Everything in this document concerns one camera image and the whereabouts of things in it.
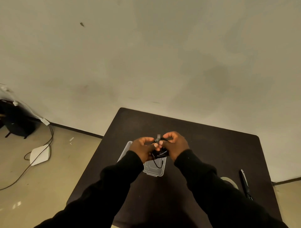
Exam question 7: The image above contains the person's right hand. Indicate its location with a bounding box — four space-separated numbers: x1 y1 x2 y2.
159 131 190 162

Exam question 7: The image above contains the person's left hand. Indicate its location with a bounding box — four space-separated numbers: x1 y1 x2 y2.
129 137 160 164

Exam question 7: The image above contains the person's left forearm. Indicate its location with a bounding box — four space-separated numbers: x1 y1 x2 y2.
34 150 144 228

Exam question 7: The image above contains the person's right forearm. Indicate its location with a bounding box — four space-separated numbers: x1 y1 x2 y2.
174 149 289 228

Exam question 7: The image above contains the clear plastic container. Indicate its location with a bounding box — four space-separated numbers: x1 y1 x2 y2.
117 141 167 177

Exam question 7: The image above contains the dark square table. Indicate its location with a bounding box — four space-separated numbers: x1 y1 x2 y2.
66 108 282 228

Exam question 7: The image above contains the clear tape roll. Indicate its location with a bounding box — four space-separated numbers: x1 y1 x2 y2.
220 177 239 190

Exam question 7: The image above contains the black pen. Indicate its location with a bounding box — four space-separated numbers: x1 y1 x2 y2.
239 169 253 201

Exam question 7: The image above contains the white flat device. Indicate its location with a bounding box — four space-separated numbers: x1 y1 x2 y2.
30 144 51 166

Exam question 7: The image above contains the black bag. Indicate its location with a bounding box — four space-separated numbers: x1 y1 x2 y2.
0 100 41 139

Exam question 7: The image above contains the black floor cable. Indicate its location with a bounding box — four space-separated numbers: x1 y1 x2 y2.
0 124 54 191

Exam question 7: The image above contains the white charger cable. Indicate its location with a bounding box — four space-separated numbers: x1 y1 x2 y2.
0 84 50 126

